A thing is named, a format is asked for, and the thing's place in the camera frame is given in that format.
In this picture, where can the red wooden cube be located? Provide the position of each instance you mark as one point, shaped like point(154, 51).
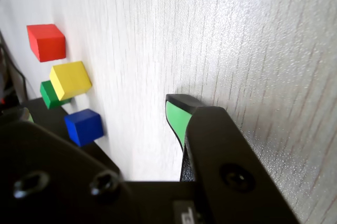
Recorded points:
point(48, 47)

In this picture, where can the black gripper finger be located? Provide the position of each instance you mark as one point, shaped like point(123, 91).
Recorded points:
point(47, 171)
point(218, 150)

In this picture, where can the green wooden cube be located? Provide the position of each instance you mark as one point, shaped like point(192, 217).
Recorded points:
point(47, 95)

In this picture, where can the yellow wooden cube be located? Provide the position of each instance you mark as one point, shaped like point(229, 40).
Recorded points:
point(71, 79)

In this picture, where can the blue wooden cube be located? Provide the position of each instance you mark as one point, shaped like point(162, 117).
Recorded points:
point(84, 129)

